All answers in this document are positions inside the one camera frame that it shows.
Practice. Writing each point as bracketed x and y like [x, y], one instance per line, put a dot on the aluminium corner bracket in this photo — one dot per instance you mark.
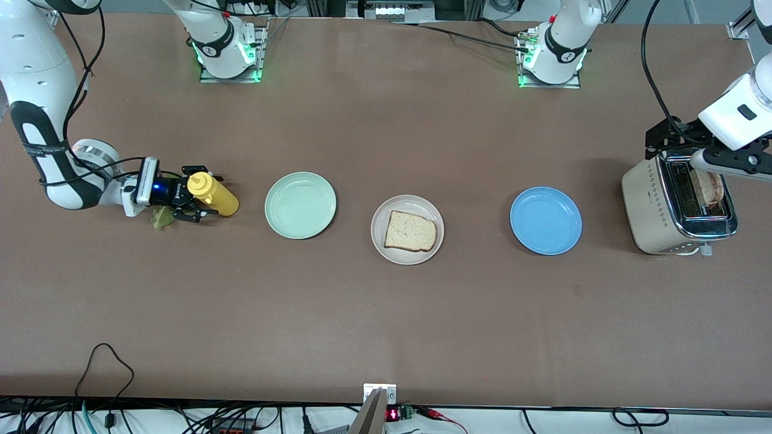
[739, 30]

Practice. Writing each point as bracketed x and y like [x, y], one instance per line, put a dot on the beige plate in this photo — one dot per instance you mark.
[380, 241]

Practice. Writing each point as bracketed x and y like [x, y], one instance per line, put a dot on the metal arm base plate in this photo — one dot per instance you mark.
[549, 85]
[263, 54]

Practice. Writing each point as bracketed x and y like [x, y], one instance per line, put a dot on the beige and chrome toaster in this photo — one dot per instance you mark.
[648, 205]

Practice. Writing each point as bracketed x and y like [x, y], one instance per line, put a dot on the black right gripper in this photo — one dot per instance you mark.
[176, 191]

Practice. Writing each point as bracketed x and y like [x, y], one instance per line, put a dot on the green lettuce leaf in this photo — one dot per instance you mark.
[161, 218]

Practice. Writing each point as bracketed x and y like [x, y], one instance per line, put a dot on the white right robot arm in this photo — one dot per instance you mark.
[30, 60]

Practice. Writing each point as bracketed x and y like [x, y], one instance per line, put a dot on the yellow mustard squeeze bottle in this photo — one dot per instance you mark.
[223, 202]

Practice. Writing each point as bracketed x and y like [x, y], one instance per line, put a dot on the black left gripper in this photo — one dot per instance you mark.
[665, 134]

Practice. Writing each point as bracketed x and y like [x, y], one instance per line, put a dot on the grey metal beam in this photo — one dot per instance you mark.
[371, 419]

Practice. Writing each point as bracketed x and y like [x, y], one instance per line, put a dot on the red LED display module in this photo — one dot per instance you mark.
[393, 415]

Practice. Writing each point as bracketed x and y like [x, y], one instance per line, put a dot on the blue plate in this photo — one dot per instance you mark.
[546, 220]

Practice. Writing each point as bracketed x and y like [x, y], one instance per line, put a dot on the red clip lead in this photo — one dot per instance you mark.
[434, 413]

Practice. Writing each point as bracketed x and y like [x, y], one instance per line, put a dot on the white power strip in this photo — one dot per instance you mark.
[395, 11]

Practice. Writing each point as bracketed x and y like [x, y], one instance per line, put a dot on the white metal bracket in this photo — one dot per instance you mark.
[389, 392]

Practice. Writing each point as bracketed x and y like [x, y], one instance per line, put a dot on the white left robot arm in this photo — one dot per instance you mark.
[733, 114]

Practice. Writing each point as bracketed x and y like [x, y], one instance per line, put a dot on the toasted bread slice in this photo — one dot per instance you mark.
[708, 190]
[410, 232]

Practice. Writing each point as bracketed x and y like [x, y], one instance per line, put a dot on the light green plate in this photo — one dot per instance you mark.
[300, 205]

